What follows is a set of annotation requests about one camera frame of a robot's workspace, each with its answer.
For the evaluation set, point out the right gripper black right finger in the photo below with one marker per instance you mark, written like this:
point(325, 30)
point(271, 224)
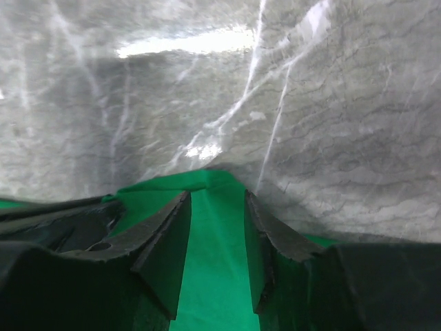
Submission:
point(297, 284)

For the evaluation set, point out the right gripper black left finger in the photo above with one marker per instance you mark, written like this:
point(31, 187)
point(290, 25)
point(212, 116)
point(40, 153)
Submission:
point(65, 267)

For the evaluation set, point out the green t shirt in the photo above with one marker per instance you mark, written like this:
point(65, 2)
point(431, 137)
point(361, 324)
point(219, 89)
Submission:
point(215, 291)

